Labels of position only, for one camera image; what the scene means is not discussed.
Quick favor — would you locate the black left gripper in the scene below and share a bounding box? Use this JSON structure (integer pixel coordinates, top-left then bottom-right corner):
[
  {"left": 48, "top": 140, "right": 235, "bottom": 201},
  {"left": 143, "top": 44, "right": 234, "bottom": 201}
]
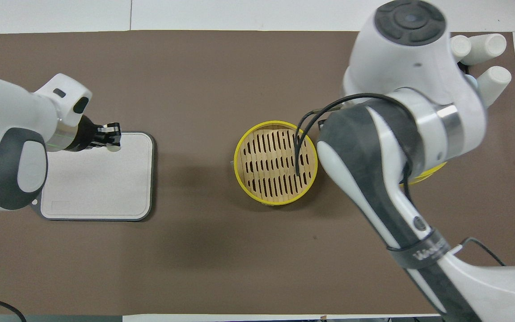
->
[{"left": 72, "top": 115, "right": 122, "bottom": 153}]

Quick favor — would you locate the yellow bamboo steamer basket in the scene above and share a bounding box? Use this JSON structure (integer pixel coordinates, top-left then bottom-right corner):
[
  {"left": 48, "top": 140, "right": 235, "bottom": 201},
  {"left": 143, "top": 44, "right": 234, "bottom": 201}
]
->
[{"left": 233, "top": 121, "right": 318, "bottom": 206}]

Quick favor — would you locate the brown table mat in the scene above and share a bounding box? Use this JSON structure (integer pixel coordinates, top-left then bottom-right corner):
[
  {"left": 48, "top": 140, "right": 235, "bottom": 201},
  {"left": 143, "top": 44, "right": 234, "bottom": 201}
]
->
[{"left": 0, "top": 30, "right": 515, "bottom": 316}]

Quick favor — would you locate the black cup rack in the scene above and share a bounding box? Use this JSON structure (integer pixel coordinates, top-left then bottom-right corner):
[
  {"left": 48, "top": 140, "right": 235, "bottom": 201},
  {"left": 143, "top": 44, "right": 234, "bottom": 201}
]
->
[{"left": 458, "top": 59, "right": 479, "bottom": 79}]

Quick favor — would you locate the cream beige cup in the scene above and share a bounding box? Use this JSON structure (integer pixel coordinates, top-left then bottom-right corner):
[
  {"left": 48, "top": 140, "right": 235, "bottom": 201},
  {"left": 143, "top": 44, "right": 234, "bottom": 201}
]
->
[{"left": 451, "top": 35, "right": 472, "bottom": 59}]

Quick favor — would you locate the plain white cup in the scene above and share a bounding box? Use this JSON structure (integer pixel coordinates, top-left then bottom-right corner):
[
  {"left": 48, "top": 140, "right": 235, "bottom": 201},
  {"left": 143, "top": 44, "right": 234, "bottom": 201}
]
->
[{"left": 476, "top": 66, "right": 512, "bottom": 107}]

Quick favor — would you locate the white cup with blue base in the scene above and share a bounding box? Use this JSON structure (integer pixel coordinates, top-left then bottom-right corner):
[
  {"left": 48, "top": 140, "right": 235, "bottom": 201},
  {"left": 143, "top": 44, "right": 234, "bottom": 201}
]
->
[{"left": 469, "top": 33, "right": 507, "bottom": 62}]

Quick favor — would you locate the grey cutting board with handle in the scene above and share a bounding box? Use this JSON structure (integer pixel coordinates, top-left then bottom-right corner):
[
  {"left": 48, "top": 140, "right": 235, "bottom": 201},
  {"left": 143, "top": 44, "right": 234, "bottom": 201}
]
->
[{"left": 31, "top": 131, "right": 155, "bottom": 222}]

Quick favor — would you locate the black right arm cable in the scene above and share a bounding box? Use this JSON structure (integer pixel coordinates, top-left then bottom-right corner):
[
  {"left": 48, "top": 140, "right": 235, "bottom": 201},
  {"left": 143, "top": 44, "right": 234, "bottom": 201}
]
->
[{"left": 293, "top": 93, "right": 506, "bottom": 267}]

